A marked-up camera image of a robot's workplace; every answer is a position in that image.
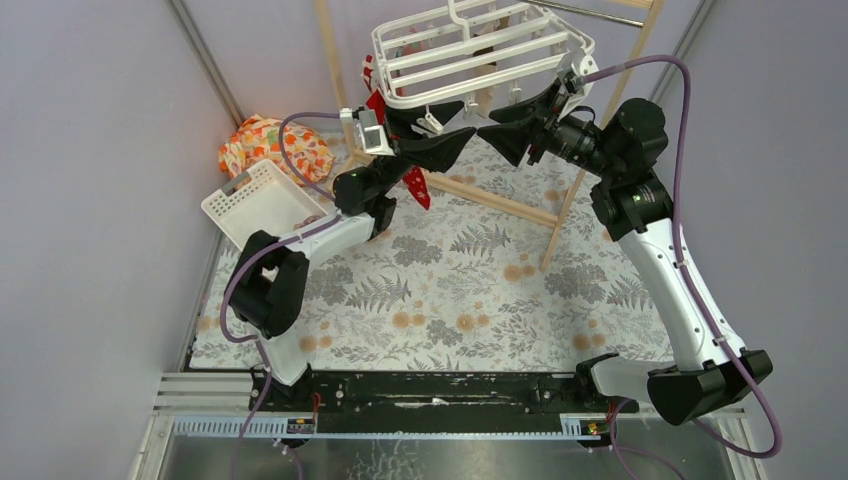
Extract white clip sock hanger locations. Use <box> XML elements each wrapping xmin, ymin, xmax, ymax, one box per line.
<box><xmin>371</xmin><ymin>1</ymin><xmax>596</xmax><ymax>109</ymax></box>

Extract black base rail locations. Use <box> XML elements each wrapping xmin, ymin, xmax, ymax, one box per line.
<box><xmin>249</xmin><ymin>370</ymin><xmax>619</xmax><ymax>424</ymax></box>

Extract wooden drying rack frame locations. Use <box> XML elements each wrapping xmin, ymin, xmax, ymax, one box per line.
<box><xmin>313</xmin><ymin>0</ymin><xmax>667</xmax><ymax>273</ymax></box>

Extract white plastic basket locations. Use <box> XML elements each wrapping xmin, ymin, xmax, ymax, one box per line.
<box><xmin>201</xmin><ymin>160</ymin><xmax>327</xmax><ymax>250</ymax></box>

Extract white slotted cable duct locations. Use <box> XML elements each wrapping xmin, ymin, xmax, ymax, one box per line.
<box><xmin>170</xmin><ymin>413</ymin><xmax>604</xmax><ymax>442</ymax></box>

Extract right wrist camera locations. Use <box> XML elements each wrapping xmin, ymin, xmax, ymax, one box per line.
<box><xmin>556</xmin><ymin>49</ymin><xmax>599</xmax><ymax>91</ymax></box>

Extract pink brown sock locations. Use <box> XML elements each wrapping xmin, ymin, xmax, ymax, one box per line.
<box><xmin>293</xmin><ymin>215</ymin><xmax>323</xmax><ymax>230</ymax></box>

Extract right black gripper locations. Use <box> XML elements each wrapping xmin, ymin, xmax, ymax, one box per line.
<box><xmin>476</xmin><ymin>77</ymin><xmax>620</xmax><ymax>181</ymax></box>

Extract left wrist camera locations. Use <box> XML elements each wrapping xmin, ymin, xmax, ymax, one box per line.
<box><xmin>339</xmin><ymin>107</ymin><xmax>394</xmax><ymax>156</ymax></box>

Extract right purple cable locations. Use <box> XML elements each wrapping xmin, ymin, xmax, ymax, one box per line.
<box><xmin>586</xmin><ymin>54</ymin><xmax>784</xmax><ymax>480</ymax></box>

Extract orange floral cloth bundle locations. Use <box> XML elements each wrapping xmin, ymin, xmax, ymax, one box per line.
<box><xmin>218</xmin><ymin>114</ymin><xmax>335</xmax><ymax>187</ymax></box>

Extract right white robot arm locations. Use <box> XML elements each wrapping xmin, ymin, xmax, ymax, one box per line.
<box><xmin>479</xmin><ymin>83</ymin><xmax>773</xmax><ymax>425</ymax></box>

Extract brown beige sock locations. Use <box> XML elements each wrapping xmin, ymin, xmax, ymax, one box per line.
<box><xmin>473</xmin><ymin>16</ymin><xmax>510</xmax><ymax>118</ymax></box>

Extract red santa sock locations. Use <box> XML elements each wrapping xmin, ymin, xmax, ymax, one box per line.
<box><xmin>361</xmin><ymin>54</ymin><xmax>386</xmax><ymax>124</ymax></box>

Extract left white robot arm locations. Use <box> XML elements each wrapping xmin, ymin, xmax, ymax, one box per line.
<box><xmin>202</xmin><ymin>100</ymin><xmax>476</xmax><ymax>411</ymax></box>

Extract red patterned sock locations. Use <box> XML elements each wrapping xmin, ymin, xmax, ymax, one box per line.
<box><xmin>403</xmin><ymin>166</ymin><xmax>431</xmax><ymax>210</ymax></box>

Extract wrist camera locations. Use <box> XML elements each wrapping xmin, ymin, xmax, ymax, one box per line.
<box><xmin>339</xmin><ymin>107</ymin><xmax>394</xmax><ymax>156</ymax></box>
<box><xmin>556</xmin><ymin>49</ymin><xmax>599</xmax><ymax>91</ymax></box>

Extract floral patterned mat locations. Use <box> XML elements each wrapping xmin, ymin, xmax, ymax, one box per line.
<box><xmin>188</xmin><ymin>129</ymin><xmax>694</xmax><ymax>374</ymax></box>

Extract metal hanging rod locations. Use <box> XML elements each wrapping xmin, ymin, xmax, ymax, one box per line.
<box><xmin>520</xmin><ymin>0</ymin><xmax>645</xmax><ymax>29</ymax></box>

